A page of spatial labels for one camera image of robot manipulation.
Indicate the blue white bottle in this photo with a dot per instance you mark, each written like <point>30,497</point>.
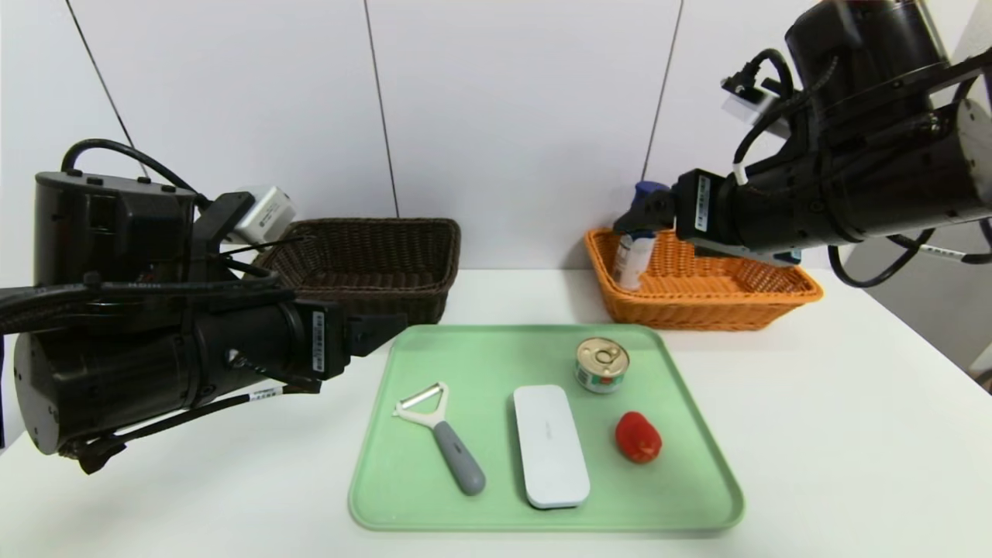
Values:
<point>632,267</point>

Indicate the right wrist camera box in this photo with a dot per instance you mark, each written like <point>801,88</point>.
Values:
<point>748,105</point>

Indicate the light green plastic tray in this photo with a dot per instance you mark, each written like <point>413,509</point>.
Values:
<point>403,496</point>

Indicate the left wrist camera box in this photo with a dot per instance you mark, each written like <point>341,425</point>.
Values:
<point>267,215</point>

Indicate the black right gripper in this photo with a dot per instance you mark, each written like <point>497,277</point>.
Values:
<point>697,204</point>

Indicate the orange wicker basket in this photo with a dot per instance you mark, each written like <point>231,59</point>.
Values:
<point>697,310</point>

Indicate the white rectangular case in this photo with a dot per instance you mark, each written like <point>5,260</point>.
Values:
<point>550,449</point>

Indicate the small tin can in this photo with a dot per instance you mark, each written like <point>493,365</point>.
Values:
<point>601,364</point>

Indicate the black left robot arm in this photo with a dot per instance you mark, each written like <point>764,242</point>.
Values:
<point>116,372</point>

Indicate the dark brown wicker basket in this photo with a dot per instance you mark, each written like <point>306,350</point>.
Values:
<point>403,263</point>

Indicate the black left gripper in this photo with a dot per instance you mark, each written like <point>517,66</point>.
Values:
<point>325,339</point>

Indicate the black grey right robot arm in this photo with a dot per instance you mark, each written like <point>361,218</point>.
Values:
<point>868,186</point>

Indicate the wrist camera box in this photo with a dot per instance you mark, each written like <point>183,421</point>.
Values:
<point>267,215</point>
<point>748,105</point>

